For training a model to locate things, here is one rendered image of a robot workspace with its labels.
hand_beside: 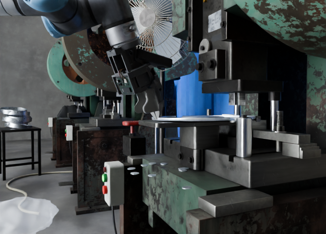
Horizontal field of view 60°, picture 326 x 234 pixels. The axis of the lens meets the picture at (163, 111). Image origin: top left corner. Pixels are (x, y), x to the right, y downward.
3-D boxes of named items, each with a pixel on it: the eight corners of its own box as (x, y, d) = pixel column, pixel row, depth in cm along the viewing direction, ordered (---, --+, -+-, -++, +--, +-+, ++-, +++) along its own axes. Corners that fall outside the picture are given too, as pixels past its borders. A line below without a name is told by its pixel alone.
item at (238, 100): (236, 105, 83) (236, 92, 83) (226, 105, 87) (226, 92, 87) (245, 105, 84) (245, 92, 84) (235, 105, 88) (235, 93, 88)
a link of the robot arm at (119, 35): (122, 25, 72) (142, 17, 66) (129, 42, 73) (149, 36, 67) (99, 32, 68) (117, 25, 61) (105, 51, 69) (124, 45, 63)
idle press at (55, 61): (48, 172, 341) (46, 26, 336) (41, 158, 428) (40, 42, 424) (161, 160, 410) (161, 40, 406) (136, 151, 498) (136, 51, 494)
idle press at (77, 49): (61, 229, 186) (58, -39, 182) (57, 188, 278) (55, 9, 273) (249, 199, 244) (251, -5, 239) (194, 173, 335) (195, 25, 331)
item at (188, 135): (156, 177, 68) (156, 121, 67) (137, 165, 81) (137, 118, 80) (239, 167, 78) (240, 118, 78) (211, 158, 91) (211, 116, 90)
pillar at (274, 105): (274, 136, 80) (274, 86, 79) (268, 135, 82) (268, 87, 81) (280, 135, 81) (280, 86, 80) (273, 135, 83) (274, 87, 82)
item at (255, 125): (241, 137, 77) (241, 120, 77) (210, 132, 91) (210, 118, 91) (266, 135, 81) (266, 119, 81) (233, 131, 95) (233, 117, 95)
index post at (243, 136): (243, 158, 63) (243, 115, 63) (234, 155, 66) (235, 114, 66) (252, 157, 64) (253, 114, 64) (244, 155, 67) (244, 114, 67)
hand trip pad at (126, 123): (125, 142, 103) (125, 121, 103) (121, 140, 108) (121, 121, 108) (143, 141, 106) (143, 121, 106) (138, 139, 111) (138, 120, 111)
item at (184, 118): (215, 117, 100) (215, 114, 100) (279, 119, 74) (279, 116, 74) (138, 119, 88) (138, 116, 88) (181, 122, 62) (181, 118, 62)
